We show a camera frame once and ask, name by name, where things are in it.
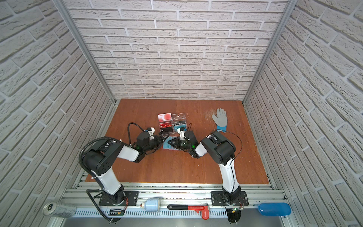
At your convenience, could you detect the red VIP card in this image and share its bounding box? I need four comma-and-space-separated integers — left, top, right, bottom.
159, 122, 172, 128

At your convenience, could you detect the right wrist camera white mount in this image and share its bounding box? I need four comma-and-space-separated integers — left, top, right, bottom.
177, 127, 186, 140

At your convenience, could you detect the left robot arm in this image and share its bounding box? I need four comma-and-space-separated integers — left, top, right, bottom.
78, 131, 169, 205

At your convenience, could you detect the silver drink can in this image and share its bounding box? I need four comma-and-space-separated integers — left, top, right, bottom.
43, 202, 77, 218

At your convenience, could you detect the grey work glove blue cuff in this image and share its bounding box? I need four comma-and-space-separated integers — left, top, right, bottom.
212, 108, 228, 132

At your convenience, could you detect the blue plastic case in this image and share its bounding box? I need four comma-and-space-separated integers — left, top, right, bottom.
258, 203, 292, 217

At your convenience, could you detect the black logo Vip card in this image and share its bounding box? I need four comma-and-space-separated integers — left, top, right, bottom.
173, 120, 186, 126

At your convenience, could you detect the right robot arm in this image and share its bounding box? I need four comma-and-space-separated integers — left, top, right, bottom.
167, 131, 242, 205

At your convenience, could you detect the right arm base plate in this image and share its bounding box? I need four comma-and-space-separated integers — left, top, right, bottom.
211, 191, 249, 207

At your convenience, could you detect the red black pipe wrench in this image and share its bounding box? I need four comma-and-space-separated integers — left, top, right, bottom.
167, 204, 209, 220

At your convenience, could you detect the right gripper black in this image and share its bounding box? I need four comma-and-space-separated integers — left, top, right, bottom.
168, 138, 192, 151

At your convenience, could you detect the red leather card holder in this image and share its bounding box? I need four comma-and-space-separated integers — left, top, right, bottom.
162, 136, 180, 150

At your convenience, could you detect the clear acrylic card display stand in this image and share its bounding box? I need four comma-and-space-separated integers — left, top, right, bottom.
163, 113, 187, 134

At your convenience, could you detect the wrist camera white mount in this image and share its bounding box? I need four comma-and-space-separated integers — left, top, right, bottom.
145, 127, 155, 136
177, 127, 186, 140

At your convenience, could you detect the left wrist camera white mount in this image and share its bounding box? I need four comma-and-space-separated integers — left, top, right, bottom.
145, 127, 155, 136

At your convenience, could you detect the teal VIP card in stand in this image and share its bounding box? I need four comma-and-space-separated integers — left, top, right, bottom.
174, 124, 187, 132

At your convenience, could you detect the aluminium rail frame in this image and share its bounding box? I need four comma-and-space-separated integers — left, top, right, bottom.
59, 181, 298, 227

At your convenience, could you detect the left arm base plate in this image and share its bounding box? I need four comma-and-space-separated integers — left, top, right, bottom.
98, 191, 139, 206

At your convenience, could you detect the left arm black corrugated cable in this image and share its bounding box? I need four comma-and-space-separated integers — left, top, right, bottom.
78, 122, 147, 222

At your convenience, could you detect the red white patterned card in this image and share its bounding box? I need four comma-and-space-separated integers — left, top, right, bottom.
158, 113, 172, 123

